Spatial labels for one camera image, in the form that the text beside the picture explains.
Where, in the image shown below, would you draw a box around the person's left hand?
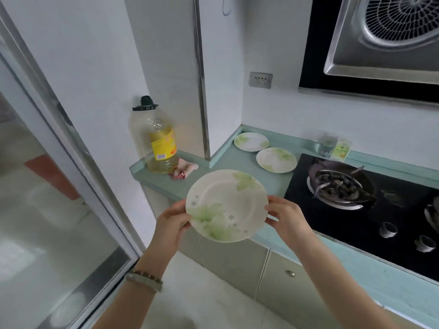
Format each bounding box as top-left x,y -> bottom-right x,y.
139,200 -> 192,271

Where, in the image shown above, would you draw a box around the person's right hand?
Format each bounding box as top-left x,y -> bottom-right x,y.
264,196 -> 315,252

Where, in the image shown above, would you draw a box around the white green leaf plate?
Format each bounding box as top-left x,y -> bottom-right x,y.
234,132 -> 270,153
185,169 -> 269,243
256,147 -> 298,174

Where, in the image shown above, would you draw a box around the person's left forearm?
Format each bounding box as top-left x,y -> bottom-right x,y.
91,263 -> 165,329

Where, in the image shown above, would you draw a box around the person's right forearm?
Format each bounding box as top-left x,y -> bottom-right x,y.
291,233 -> 402,329

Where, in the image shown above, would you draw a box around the black glass gas stove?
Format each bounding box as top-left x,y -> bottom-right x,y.
284,153 -> 439,283

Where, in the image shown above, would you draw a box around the pale green jade bangle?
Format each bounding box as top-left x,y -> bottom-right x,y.
124,272 -> 164,293

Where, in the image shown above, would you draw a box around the metal gas burner grate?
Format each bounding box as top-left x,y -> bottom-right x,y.
306,157 -> 376,211
423,196 -> 439,233

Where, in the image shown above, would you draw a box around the pink dish cloth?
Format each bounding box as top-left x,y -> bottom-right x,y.
168,160 -> 199,181

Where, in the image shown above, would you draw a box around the yellow label cooking oil bottle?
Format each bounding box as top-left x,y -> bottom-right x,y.
128,95 -> 179,175

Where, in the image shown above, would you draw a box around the clear glass cup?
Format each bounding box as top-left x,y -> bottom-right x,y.
315,132 -> 340,158

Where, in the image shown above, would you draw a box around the small green yellow box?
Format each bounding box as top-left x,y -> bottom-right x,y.
331,137 -> 353,161

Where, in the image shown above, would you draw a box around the silver stove knob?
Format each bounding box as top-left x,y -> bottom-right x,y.
414,235 -> 437,253
379,222 -> 398,239

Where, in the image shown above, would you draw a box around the sliding glass door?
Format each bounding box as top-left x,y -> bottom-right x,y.
0,3 -> 145,329

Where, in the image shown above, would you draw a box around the red floor mat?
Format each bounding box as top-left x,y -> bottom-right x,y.
24,154 -> 81,201

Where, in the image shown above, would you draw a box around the metal corner strip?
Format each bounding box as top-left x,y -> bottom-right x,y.
192,0 -> 212,161

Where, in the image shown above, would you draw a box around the black steel range hood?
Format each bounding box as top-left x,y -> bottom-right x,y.
298,0 -> 439,104

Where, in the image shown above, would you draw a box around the brown beaded bracelet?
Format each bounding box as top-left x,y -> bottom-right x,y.
129,268 -> 164,285

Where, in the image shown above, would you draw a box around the grey wall socket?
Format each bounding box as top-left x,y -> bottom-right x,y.
249,71 -> 273,90

